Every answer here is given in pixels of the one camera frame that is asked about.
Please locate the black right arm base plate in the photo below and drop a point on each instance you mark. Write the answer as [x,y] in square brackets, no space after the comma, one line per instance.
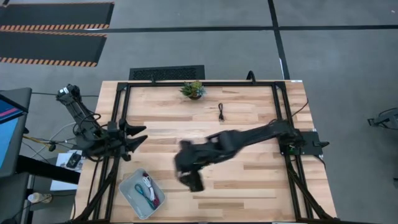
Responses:
[311,144]

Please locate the black side desk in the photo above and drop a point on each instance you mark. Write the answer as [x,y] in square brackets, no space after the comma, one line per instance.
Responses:
[46,171]

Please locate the light grey plastic tray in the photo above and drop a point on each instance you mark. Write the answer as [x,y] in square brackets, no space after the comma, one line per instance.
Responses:
[133,202]

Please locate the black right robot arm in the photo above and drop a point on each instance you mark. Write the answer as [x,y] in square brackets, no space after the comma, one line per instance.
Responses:
[248,135]

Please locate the black aluminium table frame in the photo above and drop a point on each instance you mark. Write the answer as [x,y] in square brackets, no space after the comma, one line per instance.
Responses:
[202,84]

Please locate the clear plastic bottle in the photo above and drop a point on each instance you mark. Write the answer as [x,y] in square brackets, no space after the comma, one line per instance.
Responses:
[38,198]

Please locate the black perforated floor grille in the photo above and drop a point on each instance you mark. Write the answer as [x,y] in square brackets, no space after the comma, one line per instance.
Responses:
[166,73]

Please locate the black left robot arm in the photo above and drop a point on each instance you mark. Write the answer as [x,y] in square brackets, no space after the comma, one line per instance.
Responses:
[84,121]

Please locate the computer monitor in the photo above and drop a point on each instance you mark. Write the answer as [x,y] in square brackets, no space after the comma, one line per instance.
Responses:
[9,130]

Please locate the small black handheld device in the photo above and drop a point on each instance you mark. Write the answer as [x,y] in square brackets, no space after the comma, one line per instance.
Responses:
[73,160]

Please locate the black hazard-striped floor mat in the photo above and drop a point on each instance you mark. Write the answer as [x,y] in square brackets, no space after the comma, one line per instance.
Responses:
[49,46]
[56,14]

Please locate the small potted succulent plant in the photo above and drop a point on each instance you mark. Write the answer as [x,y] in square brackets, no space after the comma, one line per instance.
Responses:
[193,90]

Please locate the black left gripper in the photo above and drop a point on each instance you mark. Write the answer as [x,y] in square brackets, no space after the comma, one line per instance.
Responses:
[119,137]

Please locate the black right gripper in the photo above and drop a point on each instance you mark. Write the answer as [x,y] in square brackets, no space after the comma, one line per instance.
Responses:
[188,158]

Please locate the white paper sheet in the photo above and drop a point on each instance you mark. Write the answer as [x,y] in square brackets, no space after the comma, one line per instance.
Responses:
[62,182]

